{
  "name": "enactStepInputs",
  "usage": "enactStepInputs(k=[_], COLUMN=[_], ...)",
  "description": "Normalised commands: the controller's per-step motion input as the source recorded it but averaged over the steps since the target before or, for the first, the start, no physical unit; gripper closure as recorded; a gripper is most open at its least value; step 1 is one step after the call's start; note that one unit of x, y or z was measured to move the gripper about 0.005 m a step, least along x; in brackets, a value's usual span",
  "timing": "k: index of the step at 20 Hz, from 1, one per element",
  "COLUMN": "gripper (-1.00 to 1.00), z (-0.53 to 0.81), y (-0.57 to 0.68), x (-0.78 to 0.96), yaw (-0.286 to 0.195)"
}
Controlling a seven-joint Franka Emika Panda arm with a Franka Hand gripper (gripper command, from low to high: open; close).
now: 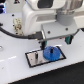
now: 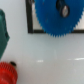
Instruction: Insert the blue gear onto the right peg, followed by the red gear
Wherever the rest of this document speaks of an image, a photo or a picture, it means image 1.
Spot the black cable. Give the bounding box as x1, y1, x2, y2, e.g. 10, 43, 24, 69
0, 26, 43, 40

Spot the blue gear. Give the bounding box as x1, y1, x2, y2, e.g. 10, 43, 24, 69
43, 46, 61, 61

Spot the black peg base plate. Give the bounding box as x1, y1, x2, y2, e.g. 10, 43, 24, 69
25, 46, 66, 67

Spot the left metal peg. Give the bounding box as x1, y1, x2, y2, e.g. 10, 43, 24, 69
34, 53, 38, 62

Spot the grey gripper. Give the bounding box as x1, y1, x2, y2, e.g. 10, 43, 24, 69
41, 18, 78, 47

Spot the beige connector block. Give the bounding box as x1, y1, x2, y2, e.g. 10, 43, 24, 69
13, 18, 23, 36

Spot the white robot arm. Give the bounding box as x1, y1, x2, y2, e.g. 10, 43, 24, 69
22, 0, 84, 43

